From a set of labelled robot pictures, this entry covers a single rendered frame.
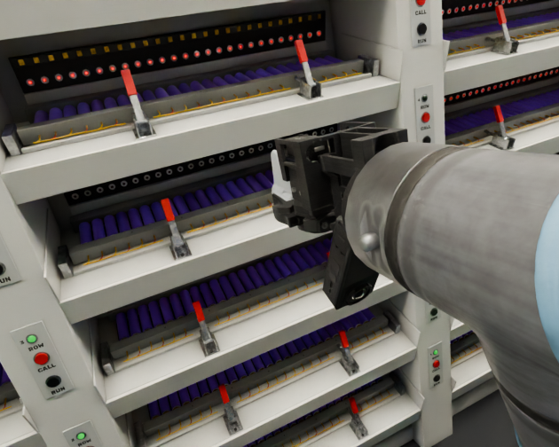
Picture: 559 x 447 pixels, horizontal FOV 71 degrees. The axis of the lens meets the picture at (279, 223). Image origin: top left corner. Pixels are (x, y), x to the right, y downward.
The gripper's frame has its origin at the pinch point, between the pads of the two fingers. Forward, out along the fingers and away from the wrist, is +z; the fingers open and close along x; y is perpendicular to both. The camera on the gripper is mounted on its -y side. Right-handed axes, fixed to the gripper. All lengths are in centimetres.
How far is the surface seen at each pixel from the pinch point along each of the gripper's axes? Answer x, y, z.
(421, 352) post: -31, -50, 18
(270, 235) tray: -1.9, -11.3, 16.5
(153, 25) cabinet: 4.7, 25.1, 35.1
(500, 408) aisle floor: -56, -81, 18
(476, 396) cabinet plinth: -52, -79, 23
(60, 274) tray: 30.1, -8.8, 22.5
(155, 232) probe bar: 15.1, -7.0, 23.0
